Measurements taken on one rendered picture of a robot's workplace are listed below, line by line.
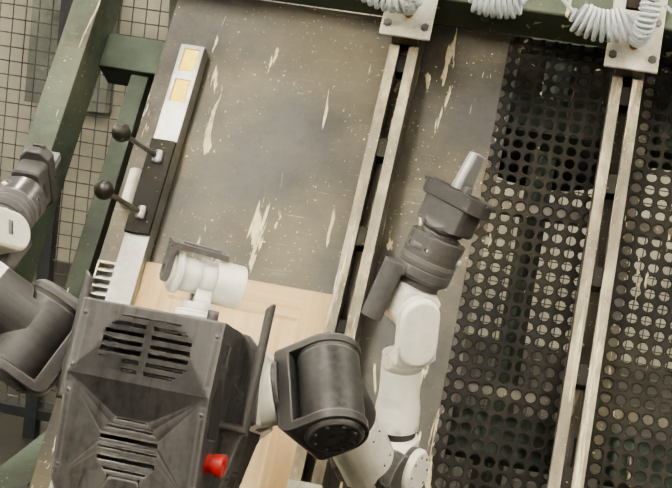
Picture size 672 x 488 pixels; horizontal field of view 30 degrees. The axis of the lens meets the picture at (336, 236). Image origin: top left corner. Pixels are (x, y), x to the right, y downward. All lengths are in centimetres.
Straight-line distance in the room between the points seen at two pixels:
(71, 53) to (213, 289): 91
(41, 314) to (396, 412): 57
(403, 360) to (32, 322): 55
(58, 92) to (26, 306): 81
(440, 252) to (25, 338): 62
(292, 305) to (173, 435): 74
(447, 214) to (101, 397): 59
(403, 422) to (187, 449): 46
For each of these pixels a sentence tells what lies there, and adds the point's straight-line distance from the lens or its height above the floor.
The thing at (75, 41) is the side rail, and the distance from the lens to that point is 262.
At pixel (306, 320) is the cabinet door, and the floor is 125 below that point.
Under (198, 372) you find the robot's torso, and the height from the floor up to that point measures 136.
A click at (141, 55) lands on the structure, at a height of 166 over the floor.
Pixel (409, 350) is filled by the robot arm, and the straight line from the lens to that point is 190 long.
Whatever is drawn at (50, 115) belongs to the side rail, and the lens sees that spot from 255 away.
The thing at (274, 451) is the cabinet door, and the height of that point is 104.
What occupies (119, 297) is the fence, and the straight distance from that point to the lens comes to 237.
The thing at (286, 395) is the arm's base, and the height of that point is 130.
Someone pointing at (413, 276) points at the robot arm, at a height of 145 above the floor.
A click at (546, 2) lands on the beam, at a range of 249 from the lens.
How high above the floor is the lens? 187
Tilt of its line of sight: 11 degrees down
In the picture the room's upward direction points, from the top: 8 degrees clockwise
